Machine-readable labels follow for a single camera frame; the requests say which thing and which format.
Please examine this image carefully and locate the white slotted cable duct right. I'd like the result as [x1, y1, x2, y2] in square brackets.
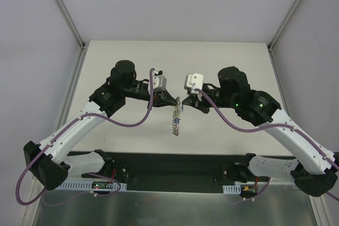
[222, 184, 242, 195]

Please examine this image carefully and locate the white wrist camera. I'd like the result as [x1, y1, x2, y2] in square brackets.
[148, 68, 167, 93]
[184, 73, 204, 95]

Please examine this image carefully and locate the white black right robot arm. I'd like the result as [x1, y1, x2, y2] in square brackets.
[182, 66, 338, 197]

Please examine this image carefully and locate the blue key tag on ring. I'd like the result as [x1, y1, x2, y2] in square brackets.
[173, 118, 181, 124]

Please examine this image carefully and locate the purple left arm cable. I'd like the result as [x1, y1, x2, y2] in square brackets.
[15, 67, 157, 207]

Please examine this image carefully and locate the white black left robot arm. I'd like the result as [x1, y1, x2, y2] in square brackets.
[23, 60, 177, 191]

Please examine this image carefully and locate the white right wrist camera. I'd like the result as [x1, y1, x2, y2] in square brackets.
[184, 73, 204, 95]

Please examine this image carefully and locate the aluminium corner frame post left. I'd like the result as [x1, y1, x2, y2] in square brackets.
[54, 0, 86, 50]

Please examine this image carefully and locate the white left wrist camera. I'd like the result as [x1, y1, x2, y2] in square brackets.
[148, 68, 167, 93]

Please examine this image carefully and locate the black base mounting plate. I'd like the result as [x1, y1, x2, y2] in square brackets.
[81, 150, 268, 192]

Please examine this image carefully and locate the silver disc with key rings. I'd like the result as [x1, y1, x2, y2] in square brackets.
[172, 96, 183, 136]

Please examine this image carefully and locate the aluminium corner frame post right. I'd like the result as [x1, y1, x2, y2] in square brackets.
[267, 0, 303, 52]

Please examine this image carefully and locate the white slotted cable duct left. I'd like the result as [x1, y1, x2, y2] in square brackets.
[57, 180, 127, 192]

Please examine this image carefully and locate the white slotted cable duct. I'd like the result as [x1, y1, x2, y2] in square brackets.
[57, 180, 127, 192]
[222, 184, 242, 195]

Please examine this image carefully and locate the aluminium corner frame post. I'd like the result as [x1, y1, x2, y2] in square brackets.
[54, 0, 86, 50]
[267, 0, 303, 52]

